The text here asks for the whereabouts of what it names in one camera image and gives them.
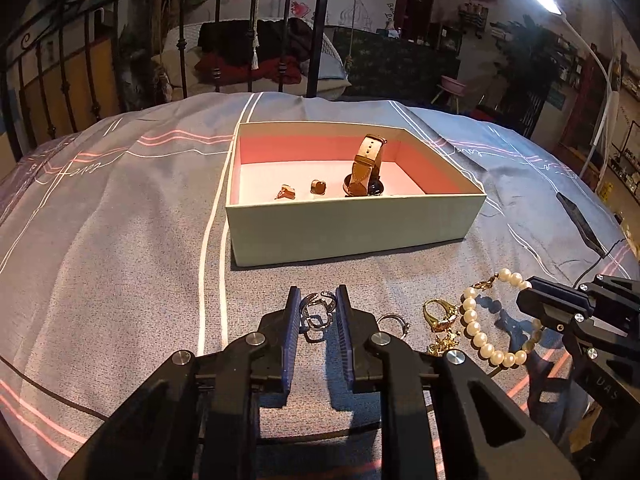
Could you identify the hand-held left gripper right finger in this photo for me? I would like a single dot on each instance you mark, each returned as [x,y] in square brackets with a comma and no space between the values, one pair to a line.
[345,340]

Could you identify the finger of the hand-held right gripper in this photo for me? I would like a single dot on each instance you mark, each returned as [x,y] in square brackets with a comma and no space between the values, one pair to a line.
[555,302]
[617,295]

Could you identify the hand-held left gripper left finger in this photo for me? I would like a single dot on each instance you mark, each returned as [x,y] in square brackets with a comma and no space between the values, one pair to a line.
[291,345]

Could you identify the green jewelry box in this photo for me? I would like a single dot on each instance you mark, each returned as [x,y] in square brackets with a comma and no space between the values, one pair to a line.
[350,230]

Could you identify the small brown earring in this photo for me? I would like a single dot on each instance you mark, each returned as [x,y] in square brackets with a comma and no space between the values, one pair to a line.
[286,192]

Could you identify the grey striped blanket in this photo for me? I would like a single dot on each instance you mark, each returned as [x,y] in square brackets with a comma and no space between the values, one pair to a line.
[125,260]

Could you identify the pink stool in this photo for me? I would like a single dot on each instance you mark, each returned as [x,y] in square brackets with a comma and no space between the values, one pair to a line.
[452,85]

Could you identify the dark green bench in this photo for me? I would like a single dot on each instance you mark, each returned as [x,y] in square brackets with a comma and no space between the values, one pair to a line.
[400,67]

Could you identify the red cloth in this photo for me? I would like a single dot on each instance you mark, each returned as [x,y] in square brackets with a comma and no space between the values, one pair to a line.
[235,72]

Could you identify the dark clothes pile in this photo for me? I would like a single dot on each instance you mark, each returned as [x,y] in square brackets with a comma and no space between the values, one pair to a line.
[235,37]

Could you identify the red phone booth cabinet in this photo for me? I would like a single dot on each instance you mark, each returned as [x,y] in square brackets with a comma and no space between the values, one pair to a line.
[417,5]

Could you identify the black iron bed frame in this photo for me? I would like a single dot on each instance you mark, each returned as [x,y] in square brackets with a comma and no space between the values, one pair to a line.
[315,35]

